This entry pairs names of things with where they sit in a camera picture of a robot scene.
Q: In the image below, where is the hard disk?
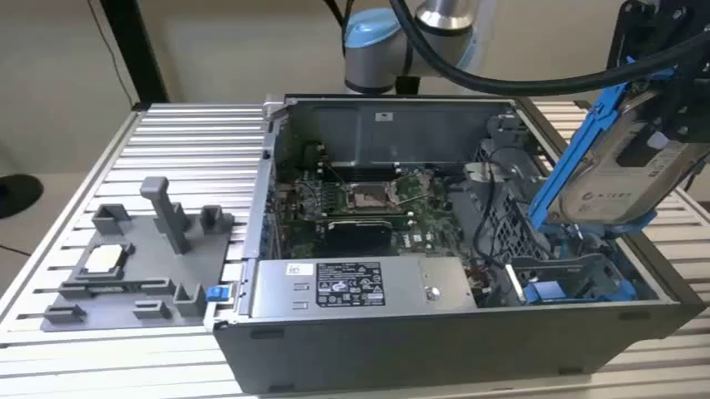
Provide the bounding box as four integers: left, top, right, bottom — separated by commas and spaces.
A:
525, 57, 710, 240

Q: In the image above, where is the black disk wire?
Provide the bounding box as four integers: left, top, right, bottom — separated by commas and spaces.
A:
471, 145, 555, 267

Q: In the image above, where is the grey perforated disk bay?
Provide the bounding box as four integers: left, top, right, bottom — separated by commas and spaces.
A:
448, 136, 561, 267

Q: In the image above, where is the black RAM slot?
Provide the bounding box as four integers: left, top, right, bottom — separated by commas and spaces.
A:
325, 162, 401, 182

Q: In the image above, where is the blue drive carrier tab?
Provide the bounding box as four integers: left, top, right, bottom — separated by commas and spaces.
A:
523, 280, 572, 304

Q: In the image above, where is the green motherboard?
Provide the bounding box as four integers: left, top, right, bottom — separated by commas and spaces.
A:
273, 164, 483, 261

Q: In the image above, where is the CPU socket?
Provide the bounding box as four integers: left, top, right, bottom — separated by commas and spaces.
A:
344, 181, 401, 211

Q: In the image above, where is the black graphics card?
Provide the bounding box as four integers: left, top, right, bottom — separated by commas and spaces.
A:
318, 219, 397, 257

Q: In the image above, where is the dark grey open PC case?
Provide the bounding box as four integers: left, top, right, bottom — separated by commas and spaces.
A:
202, 93, 708, 396

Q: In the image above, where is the silver power supply unit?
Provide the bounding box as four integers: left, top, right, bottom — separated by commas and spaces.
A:
248, 256, 479, 319

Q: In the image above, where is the grey plastic parts rack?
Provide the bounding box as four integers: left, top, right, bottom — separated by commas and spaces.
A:
41, 176, 237, 333

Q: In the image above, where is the silver CPU chip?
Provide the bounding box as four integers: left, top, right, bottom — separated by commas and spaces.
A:
82, 244, 126, 273

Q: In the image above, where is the black round stand base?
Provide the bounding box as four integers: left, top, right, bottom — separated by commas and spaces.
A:
0, 174, 44, 219

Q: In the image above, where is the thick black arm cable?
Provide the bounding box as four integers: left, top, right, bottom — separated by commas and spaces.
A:
387, 0, 710, 97

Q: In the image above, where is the thin black cable bundle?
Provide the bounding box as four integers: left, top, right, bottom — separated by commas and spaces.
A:
320, 0, 356, 32

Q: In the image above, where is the grey case hinge bracket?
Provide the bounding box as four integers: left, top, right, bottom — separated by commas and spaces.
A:
261, 93, 289, 122

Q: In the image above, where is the black upright post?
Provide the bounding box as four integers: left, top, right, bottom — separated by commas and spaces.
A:
90, 0, 170, 105

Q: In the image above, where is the thin black wall cable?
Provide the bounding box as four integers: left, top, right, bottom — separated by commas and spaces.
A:
86, 0, 142, 111

